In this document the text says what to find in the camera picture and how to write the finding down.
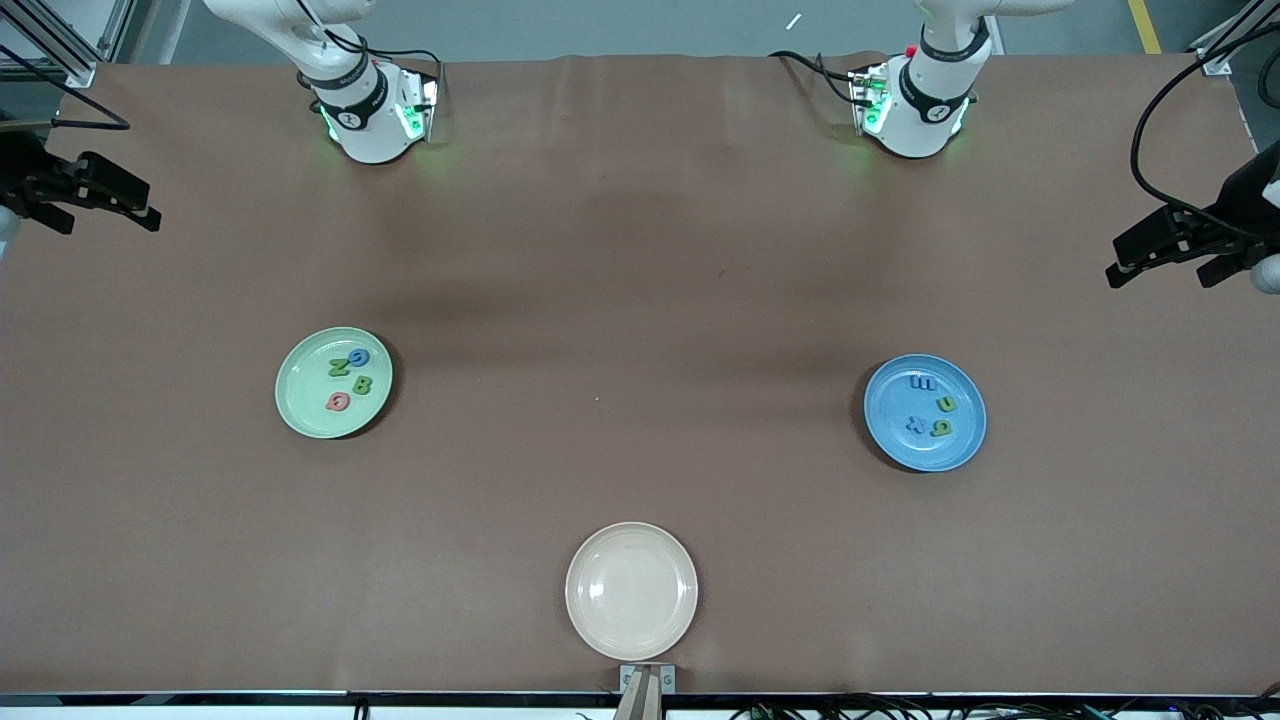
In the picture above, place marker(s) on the yellow floor tape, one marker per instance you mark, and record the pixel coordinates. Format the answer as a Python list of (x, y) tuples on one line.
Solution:
[(1143, 25)]

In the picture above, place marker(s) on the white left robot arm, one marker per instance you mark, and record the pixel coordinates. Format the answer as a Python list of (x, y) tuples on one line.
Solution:
[(915, 125)]

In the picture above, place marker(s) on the blue letter m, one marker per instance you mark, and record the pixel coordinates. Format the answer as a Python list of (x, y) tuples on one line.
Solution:
[(921, 383)]

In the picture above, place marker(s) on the blue plate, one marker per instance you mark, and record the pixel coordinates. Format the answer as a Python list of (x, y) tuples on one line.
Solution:
[(890, 400)]

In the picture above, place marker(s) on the green letter u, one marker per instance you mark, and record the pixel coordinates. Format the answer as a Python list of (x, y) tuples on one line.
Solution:
[(946, 405)]

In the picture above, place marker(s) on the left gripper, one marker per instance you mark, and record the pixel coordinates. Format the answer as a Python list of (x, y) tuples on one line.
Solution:
[(1243, 203)]

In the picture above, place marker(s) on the left arm base box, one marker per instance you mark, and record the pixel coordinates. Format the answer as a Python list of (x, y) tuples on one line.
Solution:
[(868, 100)]

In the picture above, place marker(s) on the green letter q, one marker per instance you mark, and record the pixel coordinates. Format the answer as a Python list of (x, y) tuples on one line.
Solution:
[(942, 428)]

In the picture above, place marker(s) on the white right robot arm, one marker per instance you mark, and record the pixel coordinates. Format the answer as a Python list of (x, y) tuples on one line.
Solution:
[(370, 130)]

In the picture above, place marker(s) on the green letter B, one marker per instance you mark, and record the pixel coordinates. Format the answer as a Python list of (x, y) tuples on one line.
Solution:
[(362, 386)]

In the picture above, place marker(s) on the red letter Q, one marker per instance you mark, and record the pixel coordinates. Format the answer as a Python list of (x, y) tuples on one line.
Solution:
[(331, 402)]

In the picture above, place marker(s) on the brown table cover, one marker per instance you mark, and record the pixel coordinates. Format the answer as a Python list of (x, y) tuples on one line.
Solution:
[(640, 250)]

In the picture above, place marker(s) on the light green plate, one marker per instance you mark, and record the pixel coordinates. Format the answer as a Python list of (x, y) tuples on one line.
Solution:
[(300, 380)]

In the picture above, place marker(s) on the green letter N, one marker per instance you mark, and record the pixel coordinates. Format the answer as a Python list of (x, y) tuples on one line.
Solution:
[(340, 367)]

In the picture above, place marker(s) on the blue letter x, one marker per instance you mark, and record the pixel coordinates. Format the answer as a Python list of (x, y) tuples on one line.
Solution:
[(916, 424)]

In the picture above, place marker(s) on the right arm base box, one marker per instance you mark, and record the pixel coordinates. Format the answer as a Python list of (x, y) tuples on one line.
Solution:
[(418, 105)]

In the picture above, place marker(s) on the metal mount bracket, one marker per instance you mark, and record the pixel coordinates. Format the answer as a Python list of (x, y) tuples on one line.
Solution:
[(627, 675)]

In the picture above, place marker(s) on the black table edge strip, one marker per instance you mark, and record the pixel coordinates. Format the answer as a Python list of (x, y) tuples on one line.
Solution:
[(200, 699)]

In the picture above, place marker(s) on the blue letter G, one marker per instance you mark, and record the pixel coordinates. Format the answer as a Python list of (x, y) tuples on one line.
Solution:
[(352, 357)]

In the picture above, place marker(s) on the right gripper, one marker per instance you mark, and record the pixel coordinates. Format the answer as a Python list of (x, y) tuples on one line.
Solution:
[(22, 170)]

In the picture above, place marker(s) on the beige plate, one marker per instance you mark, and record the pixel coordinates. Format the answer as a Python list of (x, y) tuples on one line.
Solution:
[(630, 590)]

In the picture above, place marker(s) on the aluminium frame profile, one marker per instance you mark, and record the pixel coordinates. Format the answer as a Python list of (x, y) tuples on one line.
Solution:
[(75, 70), (1215, 60)]

